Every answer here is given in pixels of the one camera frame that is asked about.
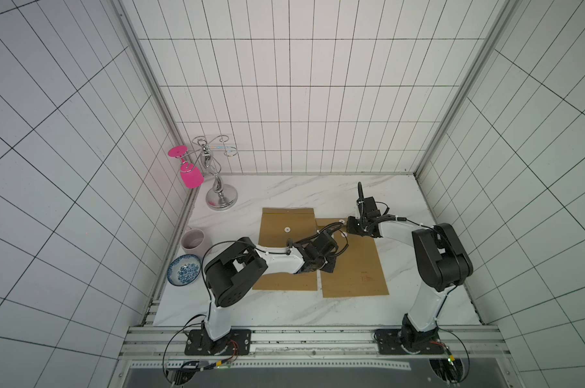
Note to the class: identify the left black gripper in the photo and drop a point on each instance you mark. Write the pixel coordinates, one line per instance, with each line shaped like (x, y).
(330, 259)

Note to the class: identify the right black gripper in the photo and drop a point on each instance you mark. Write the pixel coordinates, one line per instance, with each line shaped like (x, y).
(365, 208)

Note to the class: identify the kraft file bag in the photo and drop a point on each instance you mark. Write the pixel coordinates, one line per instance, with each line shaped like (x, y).
(277, 227)
(358, 271)

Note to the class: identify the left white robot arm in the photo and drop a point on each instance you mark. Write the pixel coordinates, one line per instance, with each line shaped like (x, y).
(232, 273)

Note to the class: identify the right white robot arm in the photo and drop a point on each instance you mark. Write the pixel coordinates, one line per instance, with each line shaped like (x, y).
(442, 264)

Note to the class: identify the silver metal glass rack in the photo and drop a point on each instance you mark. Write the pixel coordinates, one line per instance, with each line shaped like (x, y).
(221, 196)

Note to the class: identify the pale purple ceramic cup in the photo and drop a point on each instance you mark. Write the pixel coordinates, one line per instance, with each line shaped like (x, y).
(195, 242)

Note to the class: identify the blue patterned ceramic bowl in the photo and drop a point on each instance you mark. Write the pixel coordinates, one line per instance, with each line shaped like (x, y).
(183, 270)

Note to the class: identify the pink plastic wine glass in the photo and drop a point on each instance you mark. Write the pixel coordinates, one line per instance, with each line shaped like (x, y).
(189, 172)

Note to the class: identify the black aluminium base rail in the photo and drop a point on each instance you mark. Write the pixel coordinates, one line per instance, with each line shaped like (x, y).
(272, 347)

